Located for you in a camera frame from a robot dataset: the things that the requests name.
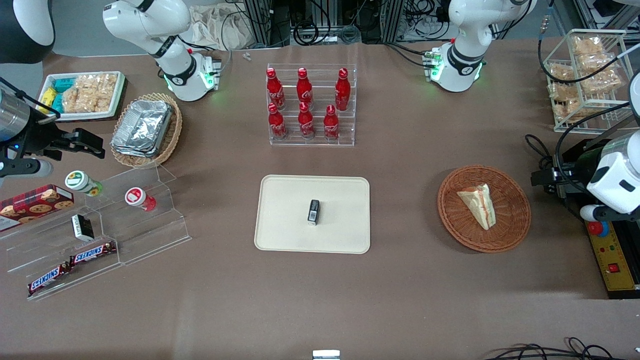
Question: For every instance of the clear acrylic bottle rack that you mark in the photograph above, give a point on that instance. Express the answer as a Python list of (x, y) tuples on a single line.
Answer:
[(345, 135)]

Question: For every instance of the clear snack bag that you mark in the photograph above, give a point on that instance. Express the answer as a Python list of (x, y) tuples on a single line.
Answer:
[(575, 111), (597, 62), (561, 72), (587, 45), (565, 92), (602, 85)]

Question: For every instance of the cream plastic tray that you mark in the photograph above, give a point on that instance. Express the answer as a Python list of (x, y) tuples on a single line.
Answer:
[(285, 220)]

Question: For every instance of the red bottle white lid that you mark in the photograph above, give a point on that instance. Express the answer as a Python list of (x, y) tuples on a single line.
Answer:
[(139, 198)]

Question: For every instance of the aluminium foil container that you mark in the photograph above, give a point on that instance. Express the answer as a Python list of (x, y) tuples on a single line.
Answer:
[(142, 127)]

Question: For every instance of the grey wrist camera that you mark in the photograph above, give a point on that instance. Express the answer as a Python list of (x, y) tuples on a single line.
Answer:
[(595, 212), (30, 167)]

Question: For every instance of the oval tan wicker basket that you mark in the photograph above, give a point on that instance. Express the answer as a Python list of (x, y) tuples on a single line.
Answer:
[(172, 135)]

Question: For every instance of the aluminium frame post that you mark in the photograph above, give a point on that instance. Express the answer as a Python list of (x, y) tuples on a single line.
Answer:
[(260, 20), (392, 20)]

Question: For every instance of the triangle sandwich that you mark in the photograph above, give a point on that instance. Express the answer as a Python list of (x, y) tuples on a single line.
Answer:
[(479, 205)]

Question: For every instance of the teal snack packet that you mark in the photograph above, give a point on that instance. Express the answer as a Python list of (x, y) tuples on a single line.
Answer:
[(57, 102), (64, 84)]

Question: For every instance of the cream cloth bag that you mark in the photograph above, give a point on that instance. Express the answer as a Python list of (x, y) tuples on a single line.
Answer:
[(220, 27)]

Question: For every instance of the yellow snack packet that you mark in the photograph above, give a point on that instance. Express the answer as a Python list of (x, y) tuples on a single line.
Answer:
[(47, 97)]

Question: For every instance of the red emergency stop button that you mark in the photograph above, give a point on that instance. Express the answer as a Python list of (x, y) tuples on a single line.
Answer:
[(600, 230)]

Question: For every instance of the green bottle sunflower lid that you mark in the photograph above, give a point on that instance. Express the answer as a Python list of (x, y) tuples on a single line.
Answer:
[(82, 182)]

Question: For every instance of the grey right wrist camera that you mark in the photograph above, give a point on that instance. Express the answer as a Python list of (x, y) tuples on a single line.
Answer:
[(30, 167)]

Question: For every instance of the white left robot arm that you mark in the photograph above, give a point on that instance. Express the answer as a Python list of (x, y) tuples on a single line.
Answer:
[(465, 55)]

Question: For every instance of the white rectangular snack tray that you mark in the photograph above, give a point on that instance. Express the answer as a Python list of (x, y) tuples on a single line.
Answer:
[(117, 107)]

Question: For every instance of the small black white box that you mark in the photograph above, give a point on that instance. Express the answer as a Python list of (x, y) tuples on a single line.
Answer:
[(82, 227)]

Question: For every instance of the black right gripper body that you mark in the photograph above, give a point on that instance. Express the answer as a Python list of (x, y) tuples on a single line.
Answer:
[(39, 136)]

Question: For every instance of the clear rice cracker bag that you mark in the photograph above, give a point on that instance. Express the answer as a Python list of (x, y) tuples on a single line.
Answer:
[(104, 90), (77, 97)]

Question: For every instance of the small silver block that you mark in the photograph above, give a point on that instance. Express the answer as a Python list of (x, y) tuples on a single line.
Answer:
[(326, 355)]

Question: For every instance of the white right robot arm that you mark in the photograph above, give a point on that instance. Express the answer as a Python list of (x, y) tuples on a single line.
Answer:
[(175, 75)]

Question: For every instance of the black machine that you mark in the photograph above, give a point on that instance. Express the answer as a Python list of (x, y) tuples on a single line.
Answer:
[(620, 294)]

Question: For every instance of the snickers chocolate bar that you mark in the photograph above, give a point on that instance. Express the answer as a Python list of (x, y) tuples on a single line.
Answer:
[(49, 279), (92, 253)]

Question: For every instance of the round brown wicker basket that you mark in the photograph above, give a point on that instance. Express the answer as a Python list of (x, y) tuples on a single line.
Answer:
[(510, 220)]

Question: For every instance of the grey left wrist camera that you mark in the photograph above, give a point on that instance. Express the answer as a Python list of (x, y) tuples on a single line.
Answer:
[(595, 212)]

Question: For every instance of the red cookie box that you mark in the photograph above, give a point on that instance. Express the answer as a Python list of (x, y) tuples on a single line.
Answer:
[(35, 205)]

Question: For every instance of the red cola bottle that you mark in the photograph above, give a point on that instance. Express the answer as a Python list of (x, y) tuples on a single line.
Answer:
[(306, 122), (331, 126), (276, 125), (342, 91), (275, 90), (304, 89)]

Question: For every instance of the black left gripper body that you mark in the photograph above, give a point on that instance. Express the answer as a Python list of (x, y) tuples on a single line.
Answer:
[(571, 176)]

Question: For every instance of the yellow control panel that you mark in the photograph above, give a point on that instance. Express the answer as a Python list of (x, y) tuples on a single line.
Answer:
[(612, 255)]

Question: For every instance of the clear acrylic stepped shelf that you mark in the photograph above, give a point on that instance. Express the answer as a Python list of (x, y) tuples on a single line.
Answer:
[(50, 250), (160, 225)]

